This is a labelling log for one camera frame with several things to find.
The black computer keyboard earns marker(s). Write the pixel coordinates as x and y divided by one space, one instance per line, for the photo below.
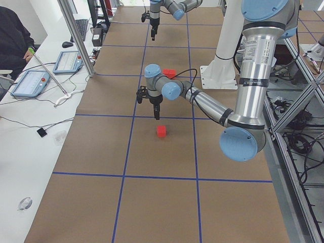
82 25

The red cube block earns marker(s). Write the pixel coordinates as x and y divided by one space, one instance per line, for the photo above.
161 131
171 73

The teach pendant tablet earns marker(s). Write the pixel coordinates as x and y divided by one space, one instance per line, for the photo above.
31 84
68 62

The person in black clothes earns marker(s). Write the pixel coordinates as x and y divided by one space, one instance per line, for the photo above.
16 43

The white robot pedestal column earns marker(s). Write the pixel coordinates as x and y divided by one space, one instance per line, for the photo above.
220 73

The aluminium frame table left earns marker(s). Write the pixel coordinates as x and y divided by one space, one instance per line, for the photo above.
294 112

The far teach pendant tablet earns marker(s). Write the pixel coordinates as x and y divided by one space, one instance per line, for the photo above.
68 62

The near teach pendant tablet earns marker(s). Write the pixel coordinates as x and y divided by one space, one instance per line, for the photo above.
31 84

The thin metal rod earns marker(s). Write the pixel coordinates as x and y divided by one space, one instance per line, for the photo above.
46 69

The aluminium frame post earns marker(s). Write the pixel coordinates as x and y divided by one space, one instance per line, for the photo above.
73 29

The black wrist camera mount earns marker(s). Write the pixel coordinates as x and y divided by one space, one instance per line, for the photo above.
144 16

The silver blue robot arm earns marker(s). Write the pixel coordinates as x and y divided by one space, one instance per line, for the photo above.
238 111
177 10

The red cube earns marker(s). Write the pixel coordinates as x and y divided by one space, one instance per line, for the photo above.
166 72

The black computer mouse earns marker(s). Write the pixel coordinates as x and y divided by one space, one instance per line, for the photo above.
67 44

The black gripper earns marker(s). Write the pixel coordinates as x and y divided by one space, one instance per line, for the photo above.
155 100
153 23

